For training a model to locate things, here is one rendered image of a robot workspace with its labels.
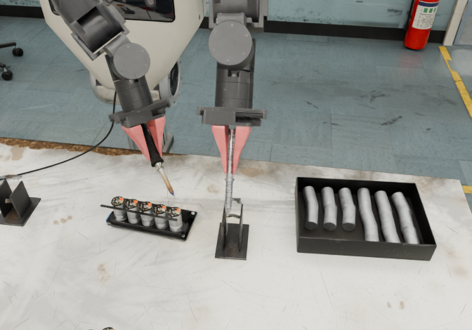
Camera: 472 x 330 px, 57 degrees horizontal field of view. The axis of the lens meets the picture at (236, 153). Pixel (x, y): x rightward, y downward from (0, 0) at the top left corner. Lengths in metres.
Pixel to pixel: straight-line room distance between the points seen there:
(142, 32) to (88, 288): 0.58
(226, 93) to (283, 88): 2.07
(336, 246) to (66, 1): 0.61
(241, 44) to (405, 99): 2.24
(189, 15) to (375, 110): 1.74
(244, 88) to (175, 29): 0.43
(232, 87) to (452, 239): 0.52
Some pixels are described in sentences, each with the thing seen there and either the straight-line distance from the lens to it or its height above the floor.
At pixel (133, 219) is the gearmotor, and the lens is 0.85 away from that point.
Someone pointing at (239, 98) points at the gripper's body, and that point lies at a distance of 0.64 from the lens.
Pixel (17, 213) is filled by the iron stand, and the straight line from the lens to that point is 0.98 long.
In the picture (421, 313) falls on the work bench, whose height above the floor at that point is 0.75.
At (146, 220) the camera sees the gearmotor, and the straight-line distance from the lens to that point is 0.84.
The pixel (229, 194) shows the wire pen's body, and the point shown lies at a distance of 0.67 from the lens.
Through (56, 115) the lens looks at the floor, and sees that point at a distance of 2.64.
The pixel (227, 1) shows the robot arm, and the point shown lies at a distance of 0.66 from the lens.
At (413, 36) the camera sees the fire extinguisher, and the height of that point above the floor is 0.11.
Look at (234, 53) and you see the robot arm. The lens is 0.57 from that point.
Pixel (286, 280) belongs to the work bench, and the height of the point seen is 0.75.
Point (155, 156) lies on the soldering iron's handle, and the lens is 0.82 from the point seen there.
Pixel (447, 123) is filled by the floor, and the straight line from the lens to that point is 2.65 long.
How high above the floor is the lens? 1.40
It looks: 40 degrees down
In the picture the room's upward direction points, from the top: straight up
